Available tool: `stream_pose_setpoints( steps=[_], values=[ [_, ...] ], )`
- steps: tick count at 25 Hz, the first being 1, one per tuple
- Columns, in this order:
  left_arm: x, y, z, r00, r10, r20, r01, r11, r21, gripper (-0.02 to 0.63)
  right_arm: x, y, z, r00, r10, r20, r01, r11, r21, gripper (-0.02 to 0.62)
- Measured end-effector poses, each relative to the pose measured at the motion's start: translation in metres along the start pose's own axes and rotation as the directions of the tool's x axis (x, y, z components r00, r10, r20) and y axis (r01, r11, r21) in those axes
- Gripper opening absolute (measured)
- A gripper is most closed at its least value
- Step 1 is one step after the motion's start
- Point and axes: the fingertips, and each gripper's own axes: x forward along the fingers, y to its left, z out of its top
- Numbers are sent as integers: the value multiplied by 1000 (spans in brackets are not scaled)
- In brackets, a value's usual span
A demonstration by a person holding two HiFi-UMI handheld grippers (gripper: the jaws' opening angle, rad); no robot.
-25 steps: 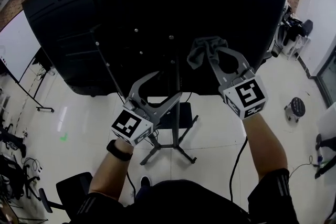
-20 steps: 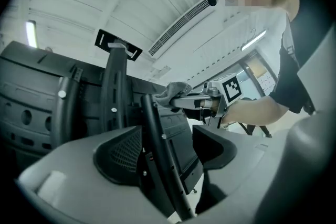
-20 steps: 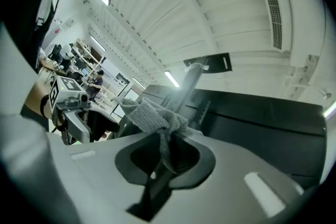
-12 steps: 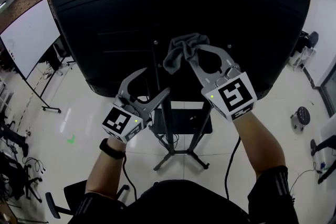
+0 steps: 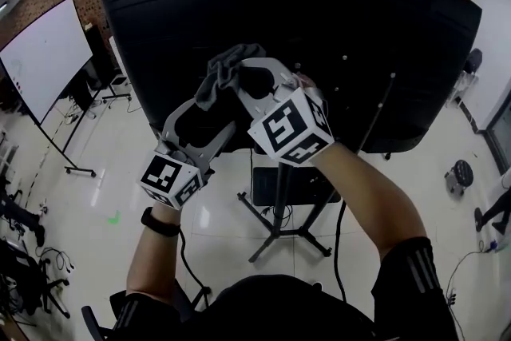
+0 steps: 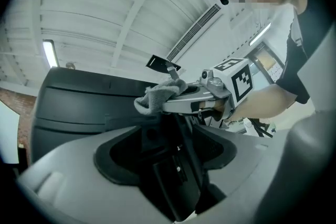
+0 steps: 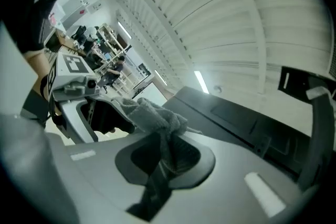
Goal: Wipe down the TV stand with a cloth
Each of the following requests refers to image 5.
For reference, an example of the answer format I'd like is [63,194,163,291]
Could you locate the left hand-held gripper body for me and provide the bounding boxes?
[138,134,216,210]

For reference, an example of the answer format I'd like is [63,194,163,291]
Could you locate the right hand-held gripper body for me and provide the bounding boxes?
[246,71,336,167]

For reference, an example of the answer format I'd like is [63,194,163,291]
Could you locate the grey cloth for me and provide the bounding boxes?
[194,43,267,112]

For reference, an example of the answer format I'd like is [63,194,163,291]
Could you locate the black TV stand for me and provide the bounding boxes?
[235,0,398,264]

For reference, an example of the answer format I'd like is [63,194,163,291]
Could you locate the person's left forearm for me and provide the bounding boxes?
[126,203,180,303]

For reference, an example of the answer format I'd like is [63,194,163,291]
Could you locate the person's right forearm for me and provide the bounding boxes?
[315,141,427,260]

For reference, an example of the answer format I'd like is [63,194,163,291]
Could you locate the whiteboard on rolling stand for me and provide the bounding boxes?
[0,0,97,177]

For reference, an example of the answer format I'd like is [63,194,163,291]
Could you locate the person's right hand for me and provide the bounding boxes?
[297,73,319,92]

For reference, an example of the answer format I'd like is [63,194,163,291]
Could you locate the black wristband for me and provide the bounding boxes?
[141,206,181,239]

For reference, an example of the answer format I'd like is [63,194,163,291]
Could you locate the black cabinet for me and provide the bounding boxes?
[85,24,121,93]

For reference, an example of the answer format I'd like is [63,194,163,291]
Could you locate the large black television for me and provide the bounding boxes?
[95,0,483,155]

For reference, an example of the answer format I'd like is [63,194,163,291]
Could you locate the black office chair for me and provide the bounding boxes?
[0,237,71,319]
[81,279,211,341]
[0,175,47,247]

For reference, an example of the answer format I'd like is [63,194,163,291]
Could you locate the white shelf rack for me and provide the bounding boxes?
[0,131,19,180]

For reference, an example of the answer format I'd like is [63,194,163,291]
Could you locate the person's black shirt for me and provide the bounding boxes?
[111,237,460,341]

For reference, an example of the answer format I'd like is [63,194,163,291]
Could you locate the round black stool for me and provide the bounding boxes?
[445,159,475,196]

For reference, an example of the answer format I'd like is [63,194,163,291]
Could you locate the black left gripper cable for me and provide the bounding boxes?
[177,229,212,295]

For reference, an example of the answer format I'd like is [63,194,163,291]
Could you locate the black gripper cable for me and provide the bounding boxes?
[177,229,212,295]
[334,199,349,303]

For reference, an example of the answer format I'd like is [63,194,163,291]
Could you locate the black floor cables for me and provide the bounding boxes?
[35,247,75,275]

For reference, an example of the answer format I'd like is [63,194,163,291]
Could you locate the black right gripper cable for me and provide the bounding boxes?
[334,199,349,303]

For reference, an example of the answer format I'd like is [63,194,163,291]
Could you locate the white wire rack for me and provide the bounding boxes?
[454,69,480,109]

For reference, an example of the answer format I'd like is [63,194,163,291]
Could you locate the long black floor cable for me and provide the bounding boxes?
[445,239,500,332]

